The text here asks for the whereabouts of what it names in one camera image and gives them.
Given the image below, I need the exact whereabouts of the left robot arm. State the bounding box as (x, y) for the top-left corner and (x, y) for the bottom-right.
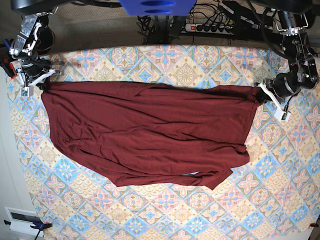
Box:
(247, 0), (320, 106)

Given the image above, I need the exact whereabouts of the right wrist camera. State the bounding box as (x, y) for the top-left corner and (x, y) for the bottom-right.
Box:
(20, 85), (34, 98)

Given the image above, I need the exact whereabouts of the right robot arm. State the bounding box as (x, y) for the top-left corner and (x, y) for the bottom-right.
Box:
(4, 0), (64, 97)

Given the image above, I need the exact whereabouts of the blue orange clamp upper left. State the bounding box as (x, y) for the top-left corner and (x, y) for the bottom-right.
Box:
(0, 38), (17, 79)

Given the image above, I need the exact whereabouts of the black round stool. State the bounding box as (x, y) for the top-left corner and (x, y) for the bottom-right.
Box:
(36, 27), (55, 55)

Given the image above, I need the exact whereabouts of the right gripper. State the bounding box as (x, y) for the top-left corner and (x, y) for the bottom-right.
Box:
(15, 58), (61, 92)

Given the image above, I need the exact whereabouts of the patterned tablecloth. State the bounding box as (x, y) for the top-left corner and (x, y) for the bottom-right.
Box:
(0, 45), (320, 240)

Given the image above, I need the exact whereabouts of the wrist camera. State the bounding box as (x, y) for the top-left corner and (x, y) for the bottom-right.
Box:
(274, 108), (291, 122)
(20, 85), (34, 98)

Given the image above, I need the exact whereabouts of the white wall vent box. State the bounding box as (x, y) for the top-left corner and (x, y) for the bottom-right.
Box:
(5, 207), (42, 237)

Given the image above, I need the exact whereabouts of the white power strip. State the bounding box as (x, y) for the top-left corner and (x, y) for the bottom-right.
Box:
(184, 23), (233, 35)

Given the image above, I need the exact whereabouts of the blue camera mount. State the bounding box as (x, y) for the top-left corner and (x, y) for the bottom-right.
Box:
(119, 0), (197, 16)

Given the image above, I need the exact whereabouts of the blue orange clamp lower left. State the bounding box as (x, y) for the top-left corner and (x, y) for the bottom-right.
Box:
(3, 220), (53, 231)

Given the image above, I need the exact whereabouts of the dark red t-shirt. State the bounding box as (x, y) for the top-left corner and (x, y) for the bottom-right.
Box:
(41, 81), (262, 189)

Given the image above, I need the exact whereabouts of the blue orange clamp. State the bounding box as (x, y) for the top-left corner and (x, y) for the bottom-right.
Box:
(0, 38), (17, 79)
(3, 220), (53, 231)

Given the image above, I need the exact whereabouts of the orange clamp lower right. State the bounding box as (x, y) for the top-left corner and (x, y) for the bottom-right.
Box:
(309, 222), (319, 228)

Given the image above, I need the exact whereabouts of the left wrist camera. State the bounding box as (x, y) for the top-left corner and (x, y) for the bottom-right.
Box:
(274, 108), (291, 122)

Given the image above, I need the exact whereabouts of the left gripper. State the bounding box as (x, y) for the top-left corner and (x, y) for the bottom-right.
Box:
(254, 73), (301, 110)

